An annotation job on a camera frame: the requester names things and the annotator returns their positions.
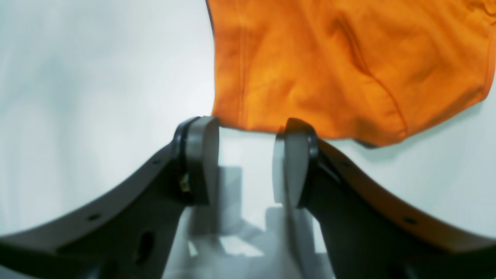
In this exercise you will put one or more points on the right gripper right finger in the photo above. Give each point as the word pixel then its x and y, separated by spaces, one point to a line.
pixel 369 233

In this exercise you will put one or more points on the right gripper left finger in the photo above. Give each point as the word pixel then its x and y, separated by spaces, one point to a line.
pixel 128 232

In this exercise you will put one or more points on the orange T-shirt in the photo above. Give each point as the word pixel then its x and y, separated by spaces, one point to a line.
pixel 375 71

